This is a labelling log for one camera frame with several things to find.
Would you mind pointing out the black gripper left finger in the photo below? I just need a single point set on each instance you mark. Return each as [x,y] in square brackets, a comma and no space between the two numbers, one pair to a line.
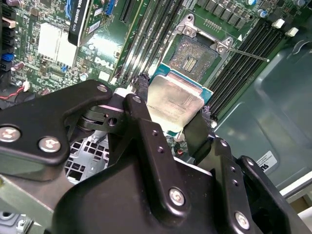
[29,122]

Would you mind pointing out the metal locking lever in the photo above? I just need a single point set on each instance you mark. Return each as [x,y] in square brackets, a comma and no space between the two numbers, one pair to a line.
[248,55]

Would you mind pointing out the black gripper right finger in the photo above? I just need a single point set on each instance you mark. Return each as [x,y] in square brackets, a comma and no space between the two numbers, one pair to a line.
[229,182]

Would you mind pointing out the silver CPU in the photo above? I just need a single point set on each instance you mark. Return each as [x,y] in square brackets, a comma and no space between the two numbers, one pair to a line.
[173,100]

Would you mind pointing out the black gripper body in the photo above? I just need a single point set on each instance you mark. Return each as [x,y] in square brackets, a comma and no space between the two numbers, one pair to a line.
[109,200]

